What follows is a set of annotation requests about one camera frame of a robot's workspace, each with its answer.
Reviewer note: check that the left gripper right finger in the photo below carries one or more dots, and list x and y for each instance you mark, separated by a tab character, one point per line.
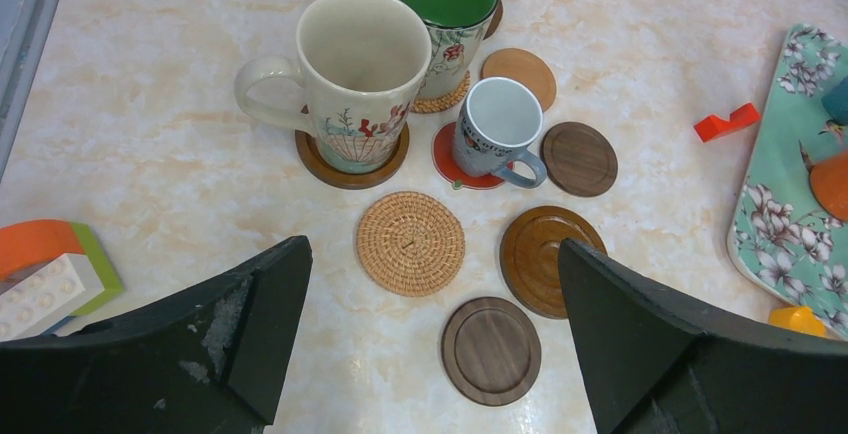
656	360

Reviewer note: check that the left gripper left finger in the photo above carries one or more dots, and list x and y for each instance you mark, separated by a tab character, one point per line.
211	358

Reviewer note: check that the dark woven coaster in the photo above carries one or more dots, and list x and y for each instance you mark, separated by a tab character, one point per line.
490	351

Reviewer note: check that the large brown wooden saucer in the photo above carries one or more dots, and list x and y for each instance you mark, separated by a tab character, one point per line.
529	253

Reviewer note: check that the dark walnut coaster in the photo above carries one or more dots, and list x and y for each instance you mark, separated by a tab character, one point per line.
579	159

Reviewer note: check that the medium brown round coaster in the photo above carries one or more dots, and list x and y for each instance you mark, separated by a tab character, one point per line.
351	176

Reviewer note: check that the cork coaster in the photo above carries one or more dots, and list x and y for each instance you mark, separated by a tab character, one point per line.
410	244

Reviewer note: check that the small grey cup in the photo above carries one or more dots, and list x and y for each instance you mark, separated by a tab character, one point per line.
499	119

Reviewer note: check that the red round coaster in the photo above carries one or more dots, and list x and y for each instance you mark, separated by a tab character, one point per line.
449	169

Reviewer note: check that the light wood coaster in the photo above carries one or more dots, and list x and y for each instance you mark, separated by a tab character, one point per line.
526	68

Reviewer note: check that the woven rattan coaster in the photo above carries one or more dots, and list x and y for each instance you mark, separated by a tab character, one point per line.
443	103

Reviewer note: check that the cream seashell mug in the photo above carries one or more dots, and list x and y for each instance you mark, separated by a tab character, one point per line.
361	64

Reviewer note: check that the dark brown grooved coaster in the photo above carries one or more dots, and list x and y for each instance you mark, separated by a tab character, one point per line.
495	20

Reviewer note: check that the orange plastic cup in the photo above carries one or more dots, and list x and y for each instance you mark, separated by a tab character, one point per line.
828	184

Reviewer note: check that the yellow toy block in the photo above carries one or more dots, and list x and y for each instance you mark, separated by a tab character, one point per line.
799	319

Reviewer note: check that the green patterned tray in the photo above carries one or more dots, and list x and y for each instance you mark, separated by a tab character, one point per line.
780	237

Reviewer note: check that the orange toy block piece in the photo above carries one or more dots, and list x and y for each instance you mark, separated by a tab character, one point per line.
51	272

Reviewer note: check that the orange toy handle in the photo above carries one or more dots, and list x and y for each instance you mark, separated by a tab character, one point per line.
713	127

